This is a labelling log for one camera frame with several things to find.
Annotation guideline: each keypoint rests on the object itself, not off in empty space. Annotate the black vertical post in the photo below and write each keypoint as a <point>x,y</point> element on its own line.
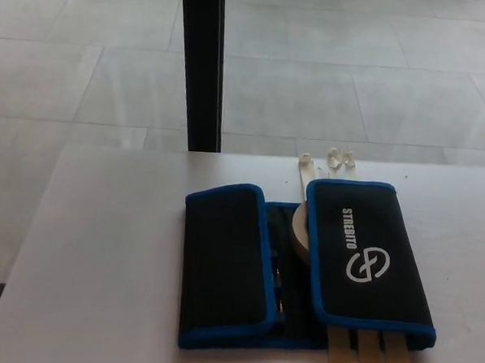
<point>201,65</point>

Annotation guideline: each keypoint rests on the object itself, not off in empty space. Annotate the black blue-trimmed folding toolkit case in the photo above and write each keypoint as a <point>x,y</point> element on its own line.
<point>222,253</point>

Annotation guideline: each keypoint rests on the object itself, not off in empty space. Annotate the beige masking tape roll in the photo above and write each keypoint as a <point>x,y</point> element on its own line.
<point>301,233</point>

